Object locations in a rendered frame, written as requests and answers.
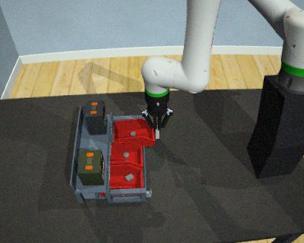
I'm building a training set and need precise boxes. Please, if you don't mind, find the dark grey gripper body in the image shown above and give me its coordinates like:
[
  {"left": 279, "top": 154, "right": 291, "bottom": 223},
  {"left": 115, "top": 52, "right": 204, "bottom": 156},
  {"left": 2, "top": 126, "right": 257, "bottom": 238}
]
[{"left": 146, "top": 104, "right": 168, "bottom": 117}]

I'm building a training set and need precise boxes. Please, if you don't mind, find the dark grey metal shelf rack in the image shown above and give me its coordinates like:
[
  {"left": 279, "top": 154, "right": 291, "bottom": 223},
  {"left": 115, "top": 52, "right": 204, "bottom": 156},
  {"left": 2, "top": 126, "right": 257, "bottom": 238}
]
[{"left": 70, "top": 107, "right": 151, "bottom": 204}]

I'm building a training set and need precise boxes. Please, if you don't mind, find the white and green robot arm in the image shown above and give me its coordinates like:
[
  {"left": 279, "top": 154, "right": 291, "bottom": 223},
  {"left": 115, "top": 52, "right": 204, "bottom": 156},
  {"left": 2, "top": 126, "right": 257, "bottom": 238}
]
[{"left": 141, "top": 0, "right": 304, "bottom": 107}]

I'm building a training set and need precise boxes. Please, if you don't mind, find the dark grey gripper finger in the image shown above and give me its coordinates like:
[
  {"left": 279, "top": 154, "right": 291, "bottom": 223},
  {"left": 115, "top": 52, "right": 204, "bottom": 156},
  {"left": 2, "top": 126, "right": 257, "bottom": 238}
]
[
  {"left": 157, "top": 108, "right": 173, "bottom": 139},
  {"left": 142, "top": 110, "right": 158, "bottom": 139}
]

